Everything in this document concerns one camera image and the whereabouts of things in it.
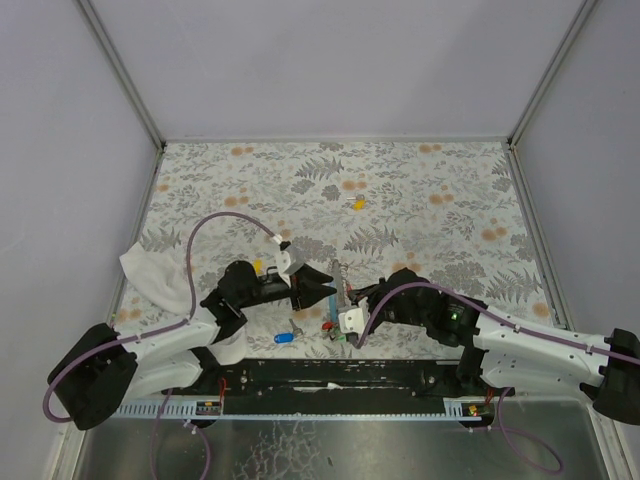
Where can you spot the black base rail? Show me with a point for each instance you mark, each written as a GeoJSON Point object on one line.
{"type": "Point", "coordinates": [281, 387]}

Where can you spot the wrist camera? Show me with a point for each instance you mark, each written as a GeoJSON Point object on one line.
{"type": "Point", "coordinates": [353, 320]}
{"type": "Point", "coordinates": [288, 259]}

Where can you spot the floral table mat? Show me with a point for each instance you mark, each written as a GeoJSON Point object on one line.
{"type": "Point", "coordinates": [448, 211]}

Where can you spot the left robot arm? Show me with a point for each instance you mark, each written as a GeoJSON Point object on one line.
{"type": "Point", "coordinates": [108, 367]}

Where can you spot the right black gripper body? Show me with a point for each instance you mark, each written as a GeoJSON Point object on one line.
{"type": "Point", "coordinates": [370, 295]}

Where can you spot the blue tag key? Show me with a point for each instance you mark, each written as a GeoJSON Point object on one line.
{"type": "Point", "coordinates": [287, 337]}

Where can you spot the white cloth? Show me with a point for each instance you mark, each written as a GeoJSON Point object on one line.
{"type": "Point", "coordinates": [161, 280]}

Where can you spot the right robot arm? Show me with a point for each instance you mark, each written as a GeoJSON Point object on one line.
{"type": "Point", "coordinates": [502, 350]}

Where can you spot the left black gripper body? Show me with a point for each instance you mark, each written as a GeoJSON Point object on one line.
{"type": "Point", "coordinates": [298, 286]}

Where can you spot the yellow tag key far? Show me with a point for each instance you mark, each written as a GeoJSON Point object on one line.
{"type": "Point", "coordinates": [357, 202]}

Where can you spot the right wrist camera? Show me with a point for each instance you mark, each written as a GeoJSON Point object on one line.
{"type": "Point", "coordinates": [353, 320]}

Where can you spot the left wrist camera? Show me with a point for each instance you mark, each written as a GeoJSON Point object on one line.
{"type": "Point", "coordinates": [288, 259]}

